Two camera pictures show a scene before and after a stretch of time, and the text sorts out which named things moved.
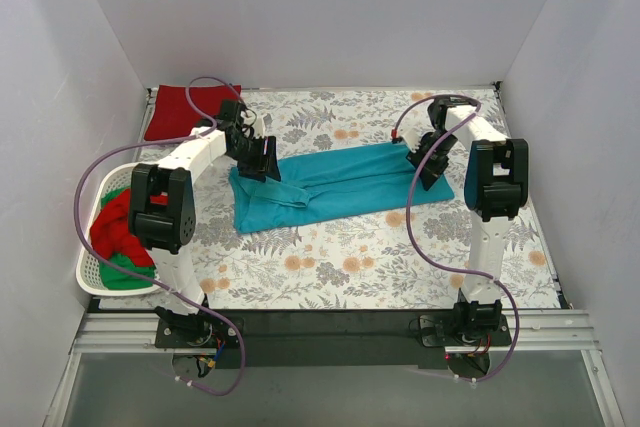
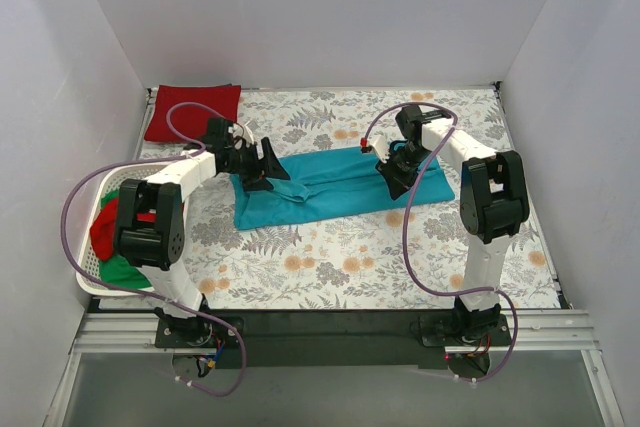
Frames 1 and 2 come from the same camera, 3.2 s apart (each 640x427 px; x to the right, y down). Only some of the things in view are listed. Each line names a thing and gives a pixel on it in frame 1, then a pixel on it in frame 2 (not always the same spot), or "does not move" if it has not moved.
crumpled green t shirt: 116,278 does not move
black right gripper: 429,161 → 391,172
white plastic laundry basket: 88,269 does not move
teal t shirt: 321,183 does not move
